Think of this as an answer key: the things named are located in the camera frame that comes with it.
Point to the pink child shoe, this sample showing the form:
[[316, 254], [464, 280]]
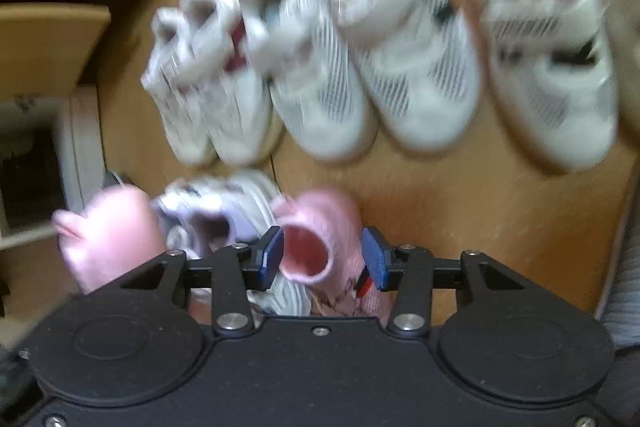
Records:
[[320, 227], [110, 237]]

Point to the lavender white lace sneaker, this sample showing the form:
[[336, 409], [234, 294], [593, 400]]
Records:
[[220, 217]]

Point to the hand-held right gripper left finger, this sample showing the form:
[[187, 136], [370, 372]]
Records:
[[270, 257]]

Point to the wooden cabinet door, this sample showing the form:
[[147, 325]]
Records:
[[50, 42]]

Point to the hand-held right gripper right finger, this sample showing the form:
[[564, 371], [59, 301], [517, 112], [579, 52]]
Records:
[[375, 262]]

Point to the person's grey trouser leg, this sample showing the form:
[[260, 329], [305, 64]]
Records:
[[622, 307]]

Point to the white shoe cabinet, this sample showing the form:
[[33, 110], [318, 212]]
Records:
[[82, 147]]

